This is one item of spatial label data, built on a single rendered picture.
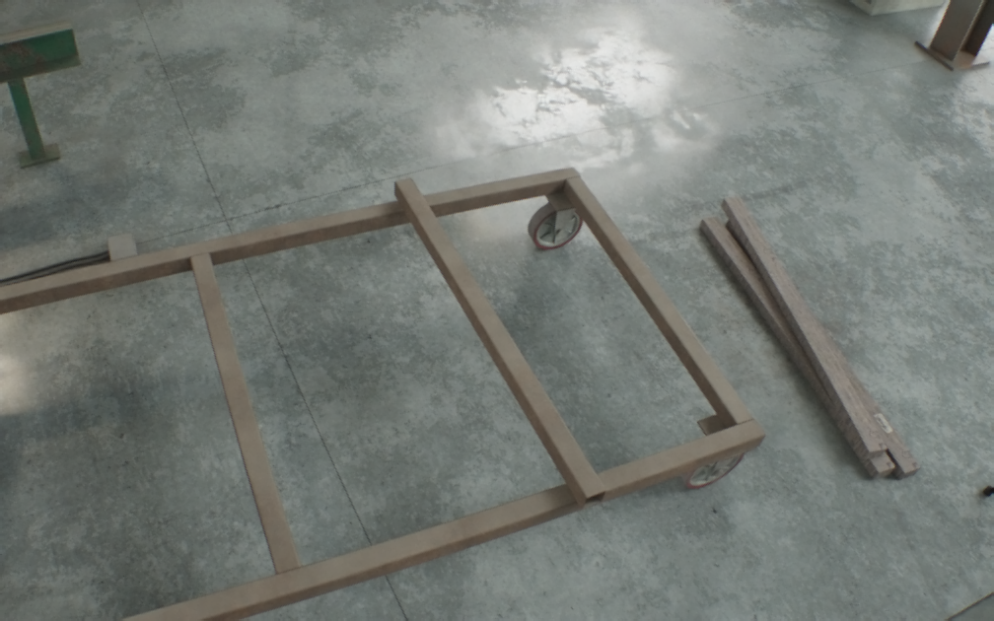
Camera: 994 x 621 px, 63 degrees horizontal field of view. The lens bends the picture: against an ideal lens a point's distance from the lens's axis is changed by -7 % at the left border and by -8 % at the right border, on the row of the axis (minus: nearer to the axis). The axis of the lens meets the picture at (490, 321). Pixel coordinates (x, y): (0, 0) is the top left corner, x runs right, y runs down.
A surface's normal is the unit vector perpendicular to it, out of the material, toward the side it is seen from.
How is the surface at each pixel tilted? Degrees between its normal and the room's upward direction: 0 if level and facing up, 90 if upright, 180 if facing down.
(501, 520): 0
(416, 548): 0
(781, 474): 0
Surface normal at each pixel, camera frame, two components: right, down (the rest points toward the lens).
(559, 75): 0.10, -0.66
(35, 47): 0.45, 0.69
